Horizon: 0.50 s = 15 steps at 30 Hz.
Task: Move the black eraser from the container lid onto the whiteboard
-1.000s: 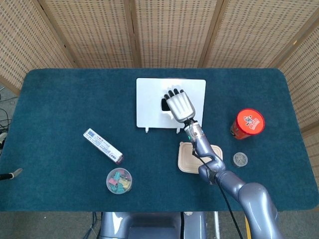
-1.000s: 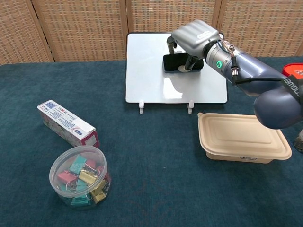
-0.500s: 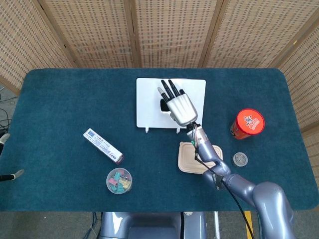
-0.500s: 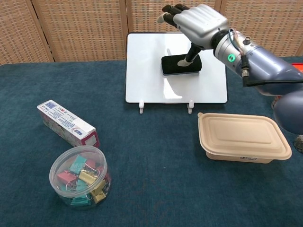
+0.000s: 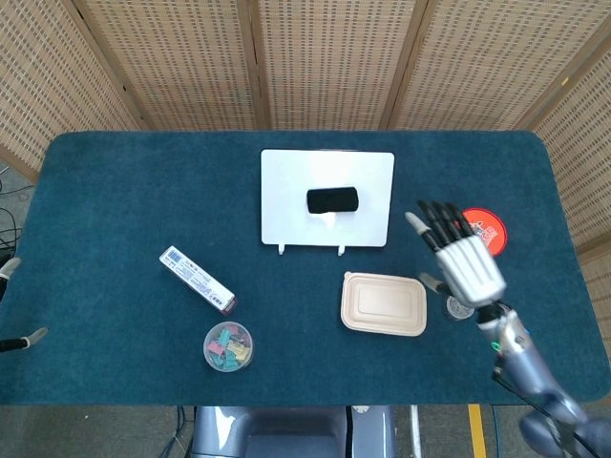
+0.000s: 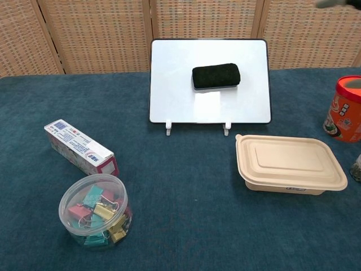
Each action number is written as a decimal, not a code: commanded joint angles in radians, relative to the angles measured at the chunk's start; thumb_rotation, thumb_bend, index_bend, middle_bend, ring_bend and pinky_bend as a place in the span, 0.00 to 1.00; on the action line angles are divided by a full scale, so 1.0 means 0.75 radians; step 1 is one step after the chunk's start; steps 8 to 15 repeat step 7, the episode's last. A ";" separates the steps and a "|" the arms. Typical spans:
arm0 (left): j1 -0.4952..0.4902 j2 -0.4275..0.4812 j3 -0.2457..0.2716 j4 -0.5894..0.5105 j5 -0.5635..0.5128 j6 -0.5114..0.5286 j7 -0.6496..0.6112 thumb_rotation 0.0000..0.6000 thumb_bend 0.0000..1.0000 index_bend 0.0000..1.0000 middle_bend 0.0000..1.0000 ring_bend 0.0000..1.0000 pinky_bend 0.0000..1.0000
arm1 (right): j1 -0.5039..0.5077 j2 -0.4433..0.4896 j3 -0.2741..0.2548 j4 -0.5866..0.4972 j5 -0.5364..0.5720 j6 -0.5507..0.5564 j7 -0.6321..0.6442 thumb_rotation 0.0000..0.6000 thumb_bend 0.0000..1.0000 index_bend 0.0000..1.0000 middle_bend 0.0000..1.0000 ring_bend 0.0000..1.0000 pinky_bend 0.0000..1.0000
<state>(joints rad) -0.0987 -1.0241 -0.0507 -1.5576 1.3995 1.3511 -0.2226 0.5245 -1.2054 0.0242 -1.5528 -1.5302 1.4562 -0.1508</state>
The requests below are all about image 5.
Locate black floor cables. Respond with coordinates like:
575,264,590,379
0,166,34,273

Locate red snack canister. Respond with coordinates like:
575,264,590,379
460,207,509,259

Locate clear tub of binder clips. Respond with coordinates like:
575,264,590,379
202,321,255,371

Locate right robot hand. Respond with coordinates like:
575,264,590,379
404,199,507,307

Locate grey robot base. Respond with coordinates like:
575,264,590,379
189,405,398,458

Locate beige food container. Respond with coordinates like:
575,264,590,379
340,271,429,338

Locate blue table mat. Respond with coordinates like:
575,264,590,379
0,130,611,407

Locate bamboo folding screen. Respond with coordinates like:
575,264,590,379
0,0,611,335

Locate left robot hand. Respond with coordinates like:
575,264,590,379
0,256,49,354

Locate white and blue long box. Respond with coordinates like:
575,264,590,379
158,245,237,316

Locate white board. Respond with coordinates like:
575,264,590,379
260,148,396,258

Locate black eraser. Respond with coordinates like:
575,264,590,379
305,186,360,216

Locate small clear lid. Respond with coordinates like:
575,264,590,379
446,294,476,323

